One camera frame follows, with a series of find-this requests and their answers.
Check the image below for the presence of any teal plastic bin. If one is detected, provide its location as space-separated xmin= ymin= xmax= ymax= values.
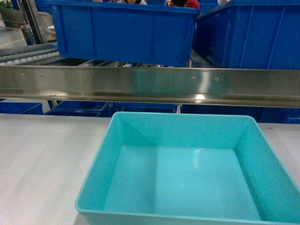
xmin=75 ymin=112 xmax=300 ymax=225

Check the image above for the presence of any blue bin upper centre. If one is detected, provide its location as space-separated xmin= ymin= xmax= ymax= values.
xmin=45 ymin=0 xmax=200 ymax=67

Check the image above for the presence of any blue bin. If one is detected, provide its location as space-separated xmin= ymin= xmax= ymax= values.
xmin=45 ymin=0 xmax=200 ymax=67
xmin=193 ymin=0 xmax=300 ymax=70

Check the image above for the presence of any roller conveyor track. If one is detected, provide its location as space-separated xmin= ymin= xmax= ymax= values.
xmin=0 ymin=43 xmax=60 ymax=66

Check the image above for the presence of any blue bin upper right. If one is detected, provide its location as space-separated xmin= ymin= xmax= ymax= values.
xmin=193 ymin=0 xmax=300 ymax=70

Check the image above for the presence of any stainless steel shelf rail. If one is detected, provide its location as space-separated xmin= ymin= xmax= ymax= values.
xmin=0 ymin=66 xmax=300 ymax=108

